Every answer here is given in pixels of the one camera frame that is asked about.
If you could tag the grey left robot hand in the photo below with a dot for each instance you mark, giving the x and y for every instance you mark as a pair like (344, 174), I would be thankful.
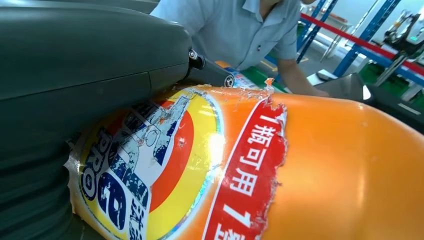
(82, 63)

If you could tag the orange detergent bottle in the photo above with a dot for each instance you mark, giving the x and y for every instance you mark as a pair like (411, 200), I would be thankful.
(243, 79)
(331, 172)

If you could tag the person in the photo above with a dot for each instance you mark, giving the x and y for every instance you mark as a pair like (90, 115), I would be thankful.
(232, 33)

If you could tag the red barrier bar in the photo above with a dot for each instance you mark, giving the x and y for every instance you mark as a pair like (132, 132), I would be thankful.
(361, 41)

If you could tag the blue metal frame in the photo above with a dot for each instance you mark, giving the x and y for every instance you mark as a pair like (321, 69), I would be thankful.
(371, 33)

